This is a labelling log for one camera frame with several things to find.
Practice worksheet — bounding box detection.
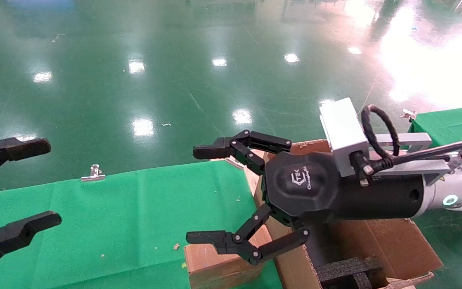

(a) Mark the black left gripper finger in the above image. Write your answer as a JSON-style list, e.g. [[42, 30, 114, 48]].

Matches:
[[0, 211, 62, 277], [0, 137, 51, 186]]

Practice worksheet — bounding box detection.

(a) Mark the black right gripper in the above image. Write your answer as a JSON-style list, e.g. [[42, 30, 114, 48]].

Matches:
[[186, 130, 425, 266]]

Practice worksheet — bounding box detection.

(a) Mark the small brown cardboard box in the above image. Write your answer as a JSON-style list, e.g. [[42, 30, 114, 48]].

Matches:
[[184, 227, 274, 289]]

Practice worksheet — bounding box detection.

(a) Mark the large open cardboard carton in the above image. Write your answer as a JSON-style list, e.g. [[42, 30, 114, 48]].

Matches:
[[244, 138, 444, 289]]

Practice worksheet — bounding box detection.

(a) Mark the large green tablecloth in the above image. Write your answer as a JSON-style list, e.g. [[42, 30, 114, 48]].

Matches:
[[0, 160, 284, 289]]

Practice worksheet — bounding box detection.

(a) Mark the black foam insert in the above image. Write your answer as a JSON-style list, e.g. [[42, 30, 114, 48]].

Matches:
[[317, 257, 384, 289]]

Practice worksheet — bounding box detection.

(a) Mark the small green tablecloth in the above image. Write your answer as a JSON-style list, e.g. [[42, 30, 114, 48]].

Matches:
[[407, 105, 462, 150]]

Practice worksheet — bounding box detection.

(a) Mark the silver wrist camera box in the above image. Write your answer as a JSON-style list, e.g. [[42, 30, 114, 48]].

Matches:
[[319, 98, 370, 178]]

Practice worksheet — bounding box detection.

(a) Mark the silver camera mount bracket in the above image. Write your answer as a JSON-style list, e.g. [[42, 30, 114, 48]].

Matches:
[[369, 133, 462, 186]]

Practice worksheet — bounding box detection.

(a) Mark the black camera cable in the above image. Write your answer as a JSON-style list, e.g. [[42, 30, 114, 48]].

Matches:
[[351, 104, 462, 187]]

